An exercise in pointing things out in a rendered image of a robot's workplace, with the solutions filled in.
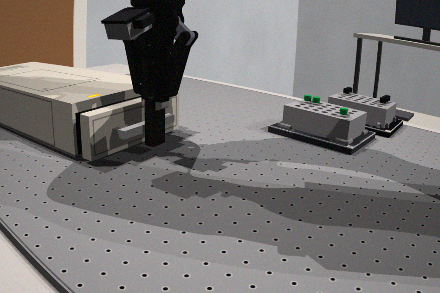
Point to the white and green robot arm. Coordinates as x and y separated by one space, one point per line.
129 23

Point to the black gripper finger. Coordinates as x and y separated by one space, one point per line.
168 65
139 58

